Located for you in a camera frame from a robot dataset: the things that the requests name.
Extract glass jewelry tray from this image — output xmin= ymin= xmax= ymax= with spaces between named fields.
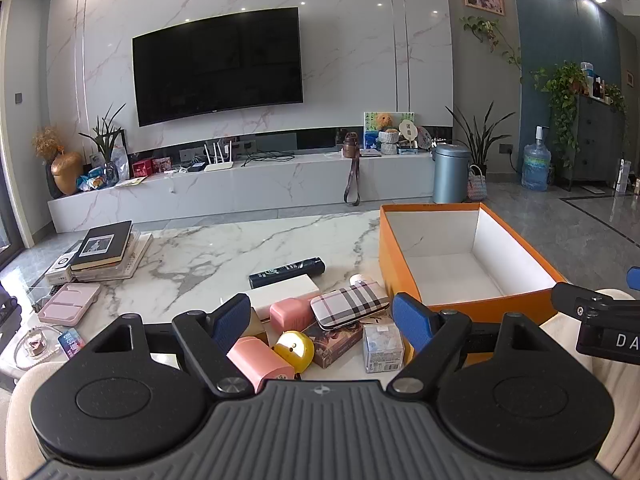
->
xmin=12 ymin=325 xmax=68 ymax=371

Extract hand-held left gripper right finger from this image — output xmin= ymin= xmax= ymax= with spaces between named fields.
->
xmin=387 ymin=291 xmax=552 ymax=397

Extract plant in glass vase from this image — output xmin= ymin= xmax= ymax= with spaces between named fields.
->
xmin=79 ymin=104 xmax=127 ymax=186

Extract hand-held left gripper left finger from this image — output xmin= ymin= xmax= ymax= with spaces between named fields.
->
xmin=94 ymin=293 xmax=255 ymax=401

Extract grey cabinet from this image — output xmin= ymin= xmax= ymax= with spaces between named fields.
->
xmin=550 ymin=94 xmax=628 ymax=192

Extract yellow round toy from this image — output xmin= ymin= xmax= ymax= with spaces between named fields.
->
xmin=270 ymin=331 xmax=316 ymax=375

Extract white book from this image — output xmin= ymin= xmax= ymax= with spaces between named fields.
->
xmin=72 ymin=232 xmax=153 ymax=282

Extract black book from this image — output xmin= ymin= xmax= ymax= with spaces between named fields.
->
xmin=70 ymin=220 xmax=133 ymax=271

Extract orange cardboard box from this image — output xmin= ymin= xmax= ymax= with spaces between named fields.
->
xmin=378 ymin=202 xmax=568 ymax=325

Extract blue snack bag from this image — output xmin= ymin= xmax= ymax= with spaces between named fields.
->
xmin=75 ymin=165 xmax=108 ymax=192

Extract blue green painting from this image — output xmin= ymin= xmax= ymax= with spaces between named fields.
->
xmin=363 ymin=110 xmax=417 ymax=151

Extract pink tray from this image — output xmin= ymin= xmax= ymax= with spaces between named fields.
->
xmin=37 ymin=282 xmax=102 ymax=325

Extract gold apple vase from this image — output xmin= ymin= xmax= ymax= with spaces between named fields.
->
xmin=46 ymin=151 xmax=84 ymax=200

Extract brown printed box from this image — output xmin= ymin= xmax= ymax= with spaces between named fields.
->
xmin=300 ymin=310 xmax=393 ymax=368

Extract blue card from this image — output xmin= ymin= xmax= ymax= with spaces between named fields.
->
xmin=57 ymin=327 xmax=88 ymax=361

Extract marble television console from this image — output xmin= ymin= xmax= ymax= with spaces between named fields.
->
xmin=47 ymin=150 xmax=436 ymax=233

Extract black tube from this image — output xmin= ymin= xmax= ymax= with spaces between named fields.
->
xmin=248 ymin=257 xmax=326 ymax=289

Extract black television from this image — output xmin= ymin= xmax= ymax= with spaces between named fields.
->
xmin=132 ymin=6 xmax=304 ymax=128

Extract plaid pattern case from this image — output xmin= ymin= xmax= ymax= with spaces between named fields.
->
xmin=310 ymin=282 xmax=391 ymax=332

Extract dried flowers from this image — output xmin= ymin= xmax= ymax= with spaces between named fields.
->
xmin=31 ymin=126 xmax=65 ymax=162

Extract white long box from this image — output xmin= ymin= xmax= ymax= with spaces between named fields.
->
xmin=245 ymin=275 xmax=321 ymax=308

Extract pink rounded container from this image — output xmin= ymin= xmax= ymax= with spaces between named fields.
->
xmin=270 ymin=297 xmax=313 ymax=336
xmin=226 ymin=336 xmax=296 ymax=394

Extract long leaf floor plant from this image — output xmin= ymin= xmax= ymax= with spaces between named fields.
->
xmin=445 ymin=102 xmax=516 ymax=176

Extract white router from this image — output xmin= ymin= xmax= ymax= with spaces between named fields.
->
xmin=202 ymin=142 xmax=234 ymax=172

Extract brown bottle with strap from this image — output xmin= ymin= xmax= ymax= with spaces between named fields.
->
xmin=341 ymin=131 xmax=363 ymax=207

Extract woven handbag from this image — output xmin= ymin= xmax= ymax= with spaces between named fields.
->
xmin=467 ymin=164 xmax=488 ymax=202

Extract blue water jug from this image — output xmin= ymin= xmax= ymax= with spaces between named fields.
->
xmin=521 ymin=126 xmax=553 ymax=192

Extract bottles on cabinet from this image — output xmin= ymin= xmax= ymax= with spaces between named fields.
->
xmin=580 ymin=61 xmax=608 ymax=98

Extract grey blue trash can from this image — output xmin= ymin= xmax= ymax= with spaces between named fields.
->
xmin=431 ymin=143 xmax=472 ymax=204

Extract hanging vine plant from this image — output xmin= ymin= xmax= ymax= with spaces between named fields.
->
xmin=460 ymin=15 xmax=523 ymax=73

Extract white small box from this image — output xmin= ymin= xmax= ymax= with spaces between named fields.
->
xmin=44 ymin=255 xmax=81 ymax=286

